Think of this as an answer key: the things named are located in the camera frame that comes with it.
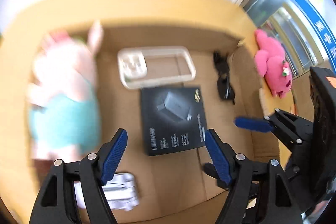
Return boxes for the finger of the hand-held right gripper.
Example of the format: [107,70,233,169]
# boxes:
[203,162,229,189]
[234,109,313,147]

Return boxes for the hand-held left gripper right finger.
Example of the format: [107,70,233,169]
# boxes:
[204,129,303,224]

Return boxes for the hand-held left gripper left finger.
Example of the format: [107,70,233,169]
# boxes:
[29,128,129,224]

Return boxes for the white power bank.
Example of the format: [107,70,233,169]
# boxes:
[73,172,140,211]

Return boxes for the brown cardboard box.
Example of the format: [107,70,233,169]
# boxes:
[29,19,289,216]

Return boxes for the black charger box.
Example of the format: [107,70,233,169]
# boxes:
[140,85,208,157]

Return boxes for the clear phone case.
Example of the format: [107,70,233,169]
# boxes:
[117,46,197,90]

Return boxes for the wooden desktop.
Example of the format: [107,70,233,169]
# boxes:
[0,0,313,224]

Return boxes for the black sunglasses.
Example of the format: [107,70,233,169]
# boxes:
[213,51,236,104]

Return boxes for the magenta bear plush toy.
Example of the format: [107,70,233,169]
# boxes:
[253,29,293,98]

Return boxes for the pink pig plush toy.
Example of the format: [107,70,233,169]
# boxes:
[26,21,104,161]

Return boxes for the blue door banner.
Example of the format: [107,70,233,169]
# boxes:
[273,0,336,64]

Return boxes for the glass door with metal frame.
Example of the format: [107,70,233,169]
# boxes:
[240,0,336,80]

